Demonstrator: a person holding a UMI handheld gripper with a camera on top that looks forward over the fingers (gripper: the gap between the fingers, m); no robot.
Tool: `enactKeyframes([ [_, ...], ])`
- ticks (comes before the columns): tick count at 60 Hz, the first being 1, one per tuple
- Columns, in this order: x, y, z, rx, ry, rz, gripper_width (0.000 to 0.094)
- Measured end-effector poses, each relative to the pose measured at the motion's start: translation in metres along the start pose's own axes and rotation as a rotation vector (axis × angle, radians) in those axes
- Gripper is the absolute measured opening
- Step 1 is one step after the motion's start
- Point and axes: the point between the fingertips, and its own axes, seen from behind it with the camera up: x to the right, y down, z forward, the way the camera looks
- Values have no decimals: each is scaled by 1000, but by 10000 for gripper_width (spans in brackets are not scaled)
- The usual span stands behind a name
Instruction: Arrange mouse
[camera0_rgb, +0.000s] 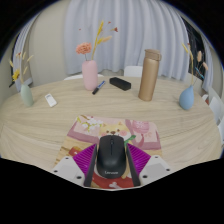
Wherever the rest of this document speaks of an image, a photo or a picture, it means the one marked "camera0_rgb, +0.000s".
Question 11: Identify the dark window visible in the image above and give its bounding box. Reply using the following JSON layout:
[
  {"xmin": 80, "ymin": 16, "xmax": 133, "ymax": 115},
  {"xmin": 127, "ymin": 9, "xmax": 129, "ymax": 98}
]
[{"xmin": 181, "ymin": 18, "xmax": 206, "ymax": 81}]

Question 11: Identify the gold thermos bottle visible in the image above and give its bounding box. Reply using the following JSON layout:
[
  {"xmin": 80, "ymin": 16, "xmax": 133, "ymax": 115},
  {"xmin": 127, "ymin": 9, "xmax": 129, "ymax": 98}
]
[{"xmin": 138, "ymin": 48, "xmax": 163, "ymax": 102}]

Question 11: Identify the white remote control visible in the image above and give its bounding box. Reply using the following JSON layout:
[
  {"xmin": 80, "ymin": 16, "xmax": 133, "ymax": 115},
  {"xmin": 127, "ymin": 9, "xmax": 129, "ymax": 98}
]
[{"xmin": 44, "ymin": 93, "xmax": 58, "ymax": 108}]

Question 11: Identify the green vase with yellow flowers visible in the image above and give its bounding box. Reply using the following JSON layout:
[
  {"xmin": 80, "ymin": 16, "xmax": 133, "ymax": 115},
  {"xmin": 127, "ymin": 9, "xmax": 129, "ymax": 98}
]
[{"xmin": 8, "ymin": 51, "xmax": 35, "ymax": 108}]

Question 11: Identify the black computer mouse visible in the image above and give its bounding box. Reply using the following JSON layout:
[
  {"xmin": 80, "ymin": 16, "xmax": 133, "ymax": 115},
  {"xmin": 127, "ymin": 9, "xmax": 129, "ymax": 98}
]
[{"xmin": 95, "ymin": 134, "xmax": 128, "ymax": 179}]

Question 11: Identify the blue vase with dried flowers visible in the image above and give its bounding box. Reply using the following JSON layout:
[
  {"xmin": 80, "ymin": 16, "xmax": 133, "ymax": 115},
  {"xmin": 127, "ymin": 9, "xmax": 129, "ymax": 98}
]
[{"xmin": 178, "ymin": 42, "xmax": 209, "ymax": 111}]

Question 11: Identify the cartoon dog print mouse pad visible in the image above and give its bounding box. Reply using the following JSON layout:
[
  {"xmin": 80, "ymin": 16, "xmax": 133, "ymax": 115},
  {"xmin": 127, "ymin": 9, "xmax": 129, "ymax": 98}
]
[{"xmin": 53, "ymin": 114, "xmax": 163, "ymax": 190}]

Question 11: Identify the black rectangular box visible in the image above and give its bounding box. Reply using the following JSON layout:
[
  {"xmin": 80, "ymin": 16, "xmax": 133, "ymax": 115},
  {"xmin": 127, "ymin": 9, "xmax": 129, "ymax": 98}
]
[{"xmin": 109, "ymin": 76, "xmax": 132, "ymax": 92}]

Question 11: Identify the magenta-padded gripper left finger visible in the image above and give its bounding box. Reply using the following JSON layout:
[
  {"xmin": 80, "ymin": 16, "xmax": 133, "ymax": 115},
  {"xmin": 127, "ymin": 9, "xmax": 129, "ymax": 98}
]
[{"xmin": 51, "ymin": 143, "xmax": 98, "ymax": 188}]

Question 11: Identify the blue and black marker pen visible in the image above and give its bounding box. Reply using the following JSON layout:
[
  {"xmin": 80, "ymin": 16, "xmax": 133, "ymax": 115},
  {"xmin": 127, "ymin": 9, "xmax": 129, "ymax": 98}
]
[{"xmin": 91, "ymin": 80, "xmax": 107, "ymax": 96}]

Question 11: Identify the pink vase with orange flowers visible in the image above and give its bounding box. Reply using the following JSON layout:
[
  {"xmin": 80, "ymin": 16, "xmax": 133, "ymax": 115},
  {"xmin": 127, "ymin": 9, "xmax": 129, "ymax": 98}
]
[{"xmin": 75, "ymin": 20, "xmax": 119, "ymax": 92}]

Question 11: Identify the wide white curtain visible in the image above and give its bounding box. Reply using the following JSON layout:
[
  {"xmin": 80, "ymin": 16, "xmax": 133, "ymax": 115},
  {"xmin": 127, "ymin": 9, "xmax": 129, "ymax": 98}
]
[{"xmin": 63, "ymin": 0, "xmax": 191, "ymax": 81}]

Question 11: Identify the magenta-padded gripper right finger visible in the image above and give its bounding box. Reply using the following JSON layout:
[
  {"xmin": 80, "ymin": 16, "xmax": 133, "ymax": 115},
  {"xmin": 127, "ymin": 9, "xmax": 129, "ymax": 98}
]
[{"xmin": 125, "ymin": 143, "xmax": 173, "ymax": 187}]

